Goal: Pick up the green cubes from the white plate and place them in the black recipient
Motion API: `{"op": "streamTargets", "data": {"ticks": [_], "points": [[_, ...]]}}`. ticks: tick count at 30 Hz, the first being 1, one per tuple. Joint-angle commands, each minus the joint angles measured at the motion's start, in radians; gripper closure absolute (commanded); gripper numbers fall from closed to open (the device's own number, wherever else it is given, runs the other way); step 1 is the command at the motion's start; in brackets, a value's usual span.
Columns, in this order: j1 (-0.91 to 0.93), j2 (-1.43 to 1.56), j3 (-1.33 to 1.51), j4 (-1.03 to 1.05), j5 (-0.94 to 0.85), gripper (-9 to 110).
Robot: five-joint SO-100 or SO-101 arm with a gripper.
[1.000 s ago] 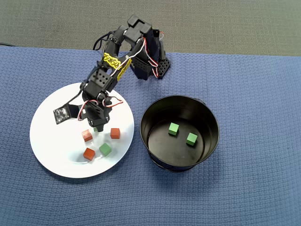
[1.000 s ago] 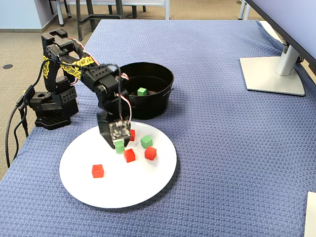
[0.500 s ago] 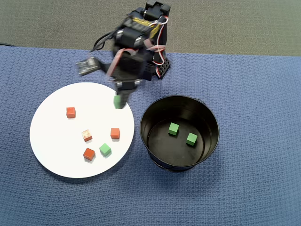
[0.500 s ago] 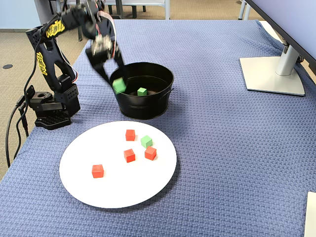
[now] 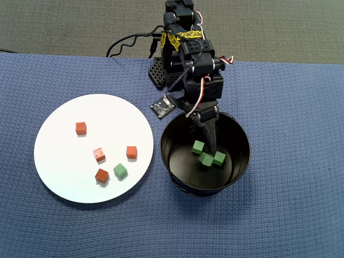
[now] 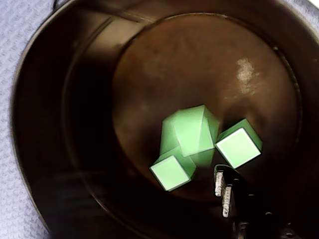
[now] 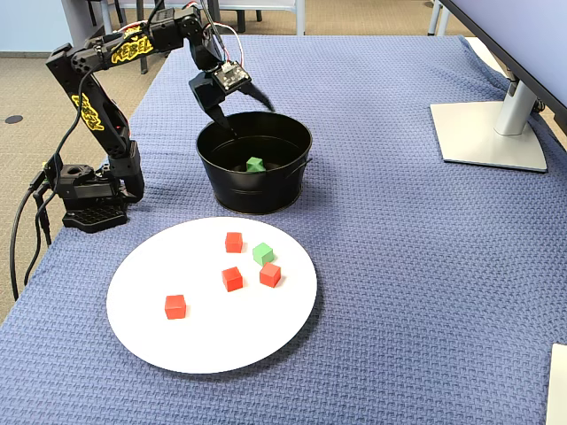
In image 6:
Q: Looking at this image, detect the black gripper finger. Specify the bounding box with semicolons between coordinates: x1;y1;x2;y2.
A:
213;163;300;239

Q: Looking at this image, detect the green cube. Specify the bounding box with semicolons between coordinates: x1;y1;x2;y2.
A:
215;118;263;169
159;104;221;170
149;146;197;192

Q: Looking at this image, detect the black metal bucket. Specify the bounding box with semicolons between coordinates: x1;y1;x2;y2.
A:
11;0;319;239

